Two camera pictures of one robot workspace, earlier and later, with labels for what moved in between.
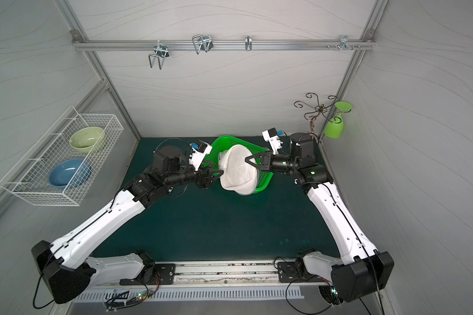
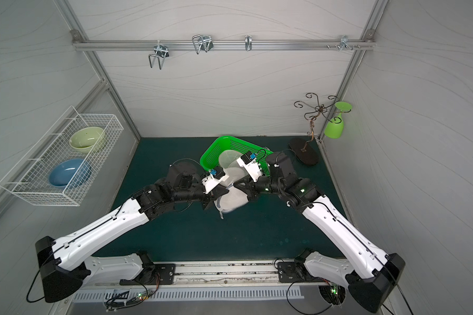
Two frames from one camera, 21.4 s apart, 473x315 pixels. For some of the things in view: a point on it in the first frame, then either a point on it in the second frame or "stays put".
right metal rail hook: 344,43 stays put
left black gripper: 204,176 to 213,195
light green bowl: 86,139 stays put
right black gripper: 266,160 to 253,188
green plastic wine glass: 334,128 stays put
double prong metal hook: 161,52 stays put
